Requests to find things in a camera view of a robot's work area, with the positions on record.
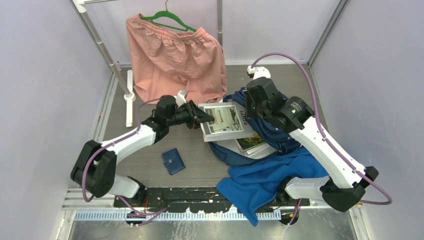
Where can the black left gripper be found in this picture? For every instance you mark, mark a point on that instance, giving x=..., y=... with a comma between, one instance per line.
x=200, y=115

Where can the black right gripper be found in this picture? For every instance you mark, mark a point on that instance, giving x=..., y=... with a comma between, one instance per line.
x=250, y=113

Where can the grey magazine stack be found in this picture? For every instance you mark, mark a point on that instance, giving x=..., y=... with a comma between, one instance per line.
x=229, y=122

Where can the navy blue backpack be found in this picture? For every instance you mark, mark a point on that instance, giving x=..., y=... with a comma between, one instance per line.
x=276, y=138

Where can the green fantasy book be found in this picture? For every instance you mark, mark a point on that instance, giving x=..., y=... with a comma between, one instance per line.
x=252, y=144

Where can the white palm leaf book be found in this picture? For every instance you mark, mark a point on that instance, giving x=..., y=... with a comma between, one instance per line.
x=261, y=151

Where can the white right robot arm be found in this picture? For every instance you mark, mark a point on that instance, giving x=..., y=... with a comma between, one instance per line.
x=344, y=186

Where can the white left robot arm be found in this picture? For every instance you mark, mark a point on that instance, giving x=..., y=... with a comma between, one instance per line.
x=95, y=167

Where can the small blue wallet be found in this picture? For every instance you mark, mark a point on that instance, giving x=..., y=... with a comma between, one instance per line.
x=172, y=161

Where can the pink shorts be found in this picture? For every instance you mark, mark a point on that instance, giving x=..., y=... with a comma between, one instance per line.
x=165, y=62

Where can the metal clothes rack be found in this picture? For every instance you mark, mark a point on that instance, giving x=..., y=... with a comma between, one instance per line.
x=127, y=85

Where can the blue cloth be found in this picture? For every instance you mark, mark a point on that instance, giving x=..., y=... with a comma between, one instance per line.
x=253, y=183

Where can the green clothes hanger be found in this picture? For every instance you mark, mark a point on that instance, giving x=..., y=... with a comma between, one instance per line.
x=169, y=20

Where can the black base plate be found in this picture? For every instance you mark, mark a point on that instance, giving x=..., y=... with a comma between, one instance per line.
x=181, y=199

